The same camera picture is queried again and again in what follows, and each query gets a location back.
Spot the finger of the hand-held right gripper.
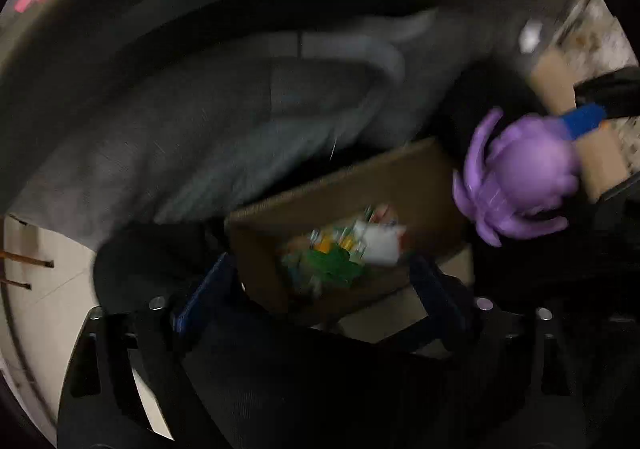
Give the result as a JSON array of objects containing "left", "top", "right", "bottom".
[
  {"left": 562, "top": 69, "right": 640, "bottom": 139},
  {"left": 595, "top": 174, "right": 640, "bottom": 205}
]

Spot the person's grey clothing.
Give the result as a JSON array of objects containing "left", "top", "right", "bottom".
[{"left": 10, "top": 12, "right": 436, "bottom": 250}]

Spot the green flower toy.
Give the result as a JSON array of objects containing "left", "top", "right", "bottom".
[{"left": 305, "top": 249, "right": 366, "bottom": 287}]

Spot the purple octopus toy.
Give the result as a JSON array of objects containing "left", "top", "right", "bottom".
[{"left": 452, "top": 108, "right": 581, "bottom": 247}]

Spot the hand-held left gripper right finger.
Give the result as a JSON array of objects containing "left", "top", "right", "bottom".
[{"left": 410, "top": 256, "right": 591, "bottom": 449}]

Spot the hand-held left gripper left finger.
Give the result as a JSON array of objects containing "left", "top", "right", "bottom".
[{"left": 57, "top": 253, "right": 236, "bottom": 449}]

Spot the floral sofa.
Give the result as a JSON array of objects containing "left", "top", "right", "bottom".
[{"left": 557, "top": 0, "right": 640, "bottom": 80}]

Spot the cardboard box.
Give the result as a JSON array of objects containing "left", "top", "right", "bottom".
[
  {"left": 227, "top": 136, "right": 473, "bottom": 330},
  {"left": 530, "top": 49, "right": 632, "bottom": 203}
]

